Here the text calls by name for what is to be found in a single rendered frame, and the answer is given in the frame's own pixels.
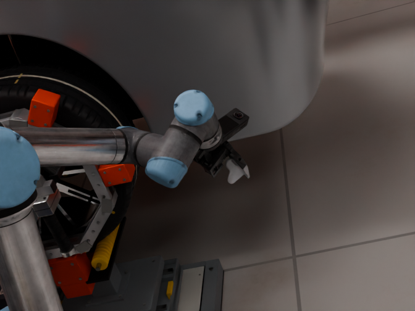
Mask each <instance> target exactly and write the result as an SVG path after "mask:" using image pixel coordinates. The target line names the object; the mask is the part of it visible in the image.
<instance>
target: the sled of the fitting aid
mask: <svg viewBox="0 0 415 311"><path fill-rule="evenodd" d="M182 277H183V269H182V266H181V264H180V262H179V260H178V258H176V259H169V260H164V269H163V273H162V280H161V286H160V290H159V296H158V300H157V306H156V311H178V303H179V298H180V290H181V285H182ZM64 296H65V294H64V295H63V297H62V300H61V304H62V301H63V300H64Z"/></svg>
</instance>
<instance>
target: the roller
mask: <svg viewBox="0 0 415 311"><path fill-rule="evenodd" d="M119 225H120V224H119ZM119 225H118V227H117V228H116V229H115V230H114V231H113V232H111V233H110V234H109V235H108V236H106V237H105V238H104V239H103V240H101V241H100V242H98V243H97V246H96V249H95V252H94V255H93V258H92V261H91V265H92V267H93V268H95V270H96V271H100V270H105V269H106V268H107V266H108V263H109V259H110V257H111V253H112V249H113V247H114V242H115V239H116V236H117V232H118V229H119Z"/></svg>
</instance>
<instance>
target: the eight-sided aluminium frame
mask: <svg viewBox="0 0 415 311"><path fill-rule="evenodd" d="M28 115H29V110H28V109H25V108H23V109H15V110H13V111H10V112H6V113H3V114H0V122H2V123H3V124H4V125H5V126H16V127H37V126H33V125H29V124H28ZM52 128H66V127H64V126H62V125H60V124H58V123H56V122H54V123H53V125H52ZM82 166H83V168H84V170H85V173H86V175H87V177H88V179H89V181H90V183H91V185H92V187H93V189H94V191H95V193H96V195H97V197H98V199H99V201H100V204H99V206H98V208H97V209H96V212H95V213H94V215H93V217H92V219H91V220H90V222H89V224H88V226H87V228H86V230H85V231H84V233H79V234H73V235H70V236H67V237H68V239H69V240H70V242H71V244H73V245H74V247H75V248H76V251H75V253H74V254H82V253H84V252H89V251H90V249H91V247H93V243H94V242H95V240H96V238H97V237H98V234H99V233H100V231H101V230H102V228H103V226H104V224H105V222H106V221H107V219H108V217H109V216H110V214H111V213H112V210H113V208H114V207H115V203H116V200H117V197H118V195H117V192H116V190H115V188H114V186H108V187H106V186H105V184H104V182H103V180H102V178H101V175H100V174H99V172H98V168H99V166H100V165H82ZM42 242H43V246H44V249H45V253H46V256H47V258H48V259H55V258H58V257H62V255H61V253H60V249H59V246H58V245H57V243H56V241H55V240H54V239H49V240H45V241H42Z"/></svg>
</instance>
